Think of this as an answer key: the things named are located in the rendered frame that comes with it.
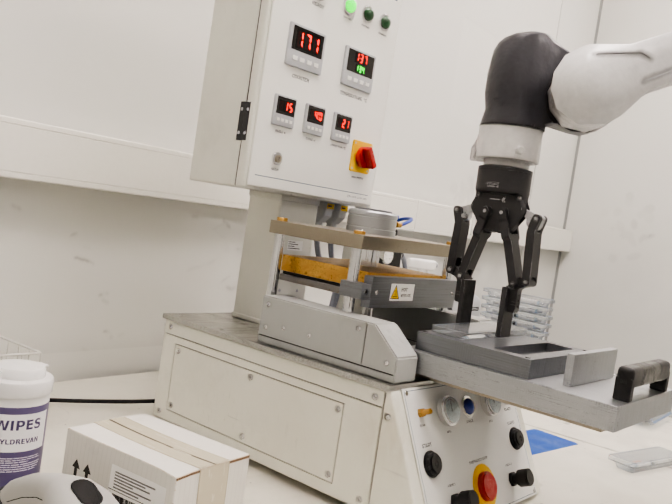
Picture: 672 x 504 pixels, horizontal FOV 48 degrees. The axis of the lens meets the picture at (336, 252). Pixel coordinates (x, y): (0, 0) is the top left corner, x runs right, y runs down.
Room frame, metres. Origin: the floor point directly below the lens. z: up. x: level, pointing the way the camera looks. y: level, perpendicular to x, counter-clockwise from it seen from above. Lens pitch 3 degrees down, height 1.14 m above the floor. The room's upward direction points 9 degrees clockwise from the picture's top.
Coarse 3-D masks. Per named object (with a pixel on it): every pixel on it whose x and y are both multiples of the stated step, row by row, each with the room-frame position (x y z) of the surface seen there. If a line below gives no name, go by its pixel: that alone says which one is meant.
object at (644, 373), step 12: (660, 360) 0.96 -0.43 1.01; (624, 372) 0.86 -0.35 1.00; (636, 372) 0.86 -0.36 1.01; (648, 372) 0.90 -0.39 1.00; (660, 372) 0.94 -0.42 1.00; (624, 384) 0.86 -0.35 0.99; (636, 384) 0.87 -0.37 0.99; (660, 384) 0.97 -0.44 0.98; (612, 396) 0.87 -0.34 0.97; (624, 396) 0.86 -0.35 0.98
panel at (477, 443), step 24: (432, 384) 1.02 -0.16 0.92; (408, 408) 0.96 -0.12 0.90; (432, 408) 1.00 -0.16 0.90; (480, 408) 1.09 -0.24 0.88; (504, 408) 1.15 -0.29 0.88; (432, 432) 0.98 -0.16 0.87; (456, 432) 1.02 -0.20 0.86; (480, 432) 1.07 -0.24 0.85; (504, 432) 1.12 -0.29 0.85; (456, 456) 1.01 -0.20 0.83; (480, 456) 1.05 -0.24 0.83; (504, 456) 1.10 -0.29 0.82; (432, 480) 0.95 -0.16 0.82; (456, 480) 0.99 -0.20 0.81; (504, 480) 1.08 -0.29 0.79
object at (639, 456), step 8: (648, 448) 1.46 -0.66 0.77; (656, 448) 1.46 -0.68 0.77; (664, 448) 1.47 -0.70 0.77; (616, 456) 1.36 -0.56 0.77; (624, 456) 1.37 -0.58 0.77; (632, 456) 1.38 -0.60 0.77; (640, 456) 1.39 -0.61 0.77; (648, 456) 1.40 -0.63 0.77; (656, 456) 1.40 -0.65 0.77; (664, 456) 1.41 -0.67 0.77
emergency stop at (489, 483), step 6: (480, 474) 1.03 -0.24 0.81; (486, 474) 1.03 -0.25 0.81; (480, 480) 1.02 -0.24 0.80; (486, 480) 1.03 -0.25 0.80; (492, 480) 1.04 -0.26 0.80; (480, 486) 1.02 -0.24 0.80; (486, 486) 1.02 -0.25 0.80; (492, 486) 1.03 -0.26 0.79; (480, 492) 1.02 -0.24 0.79; (486, 492) 1.02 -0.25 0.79; (492, 492) 1.03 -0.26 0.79; (486, 498) 1.02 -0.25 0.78; (492, 498) 1.02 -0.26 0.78
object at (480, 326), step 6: (438, 324) 1.02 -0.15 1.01; (444, 324) 1.03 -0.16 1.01; (450, 324) 1.04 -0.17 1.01; (456, 324) 1.05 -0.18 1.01; (462, 324) 1.06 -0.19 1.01; (468, 324) 1.07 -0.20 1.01; (474, 324) 1.08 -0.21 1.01; (480, 324) 1.09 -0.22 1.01; (486, 324) 1.10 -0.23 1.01; (492, 324) 1.11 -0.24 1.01; (456, 330) 0.99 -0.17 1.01; (462, 330) 0.99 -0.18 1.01; (468, 330) 1.00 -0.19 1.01; (474, 330) 1.01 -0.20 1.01; (480, 330) 1.02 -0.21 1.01; (486, 330) 1.03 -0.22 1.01; (492, 330) 1.04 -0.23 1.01
